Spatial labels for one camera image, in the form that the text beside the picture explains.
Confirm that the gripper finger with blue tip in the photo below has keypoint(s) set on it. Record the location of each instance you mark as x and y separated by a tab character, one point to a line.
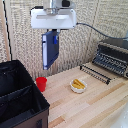
55	39

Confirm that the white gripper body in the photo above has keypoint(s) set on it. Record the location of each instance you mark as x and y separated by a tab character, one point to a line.
53	19

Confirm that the dark blue book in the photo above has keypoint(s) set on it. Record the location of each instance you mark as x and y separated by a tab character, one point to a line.
50	50

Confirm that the red plastic cup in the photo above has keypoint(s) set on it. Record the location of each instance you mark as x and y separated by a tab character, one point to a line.
41	83

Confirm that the yellow food in bowl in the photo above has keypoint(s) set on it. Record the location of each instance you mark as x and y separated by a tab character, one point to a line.
78	84

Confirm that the white bowl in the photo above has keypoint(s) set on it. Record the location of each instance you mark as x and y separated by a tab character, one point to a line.
78	88

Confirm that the black toaster oven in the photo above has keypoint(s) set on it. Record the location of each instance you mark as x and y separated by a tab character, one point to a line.
113	55

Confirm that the black fabric storage box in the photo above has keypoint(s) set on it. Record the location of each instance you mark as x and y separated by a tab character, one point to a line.
18	96

